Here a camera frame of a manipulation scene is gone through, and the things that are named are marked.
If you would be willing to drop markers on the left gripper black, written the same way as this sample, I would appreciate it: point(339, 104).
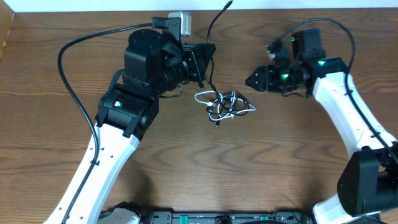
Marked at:
point(195, 63)

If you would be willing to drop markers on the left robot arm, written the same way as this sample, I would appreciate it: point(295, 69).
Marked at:
point(155, 63)

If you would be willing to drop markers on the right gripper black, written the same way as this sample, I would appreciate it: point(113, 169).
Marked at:
point(267, 79)

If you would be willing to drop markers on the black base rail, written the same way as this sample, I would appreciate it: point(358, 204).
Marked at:
point(128, 212)

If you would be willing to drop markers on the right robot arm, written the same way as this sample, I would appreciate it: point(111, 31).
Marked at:
point(368, 184)

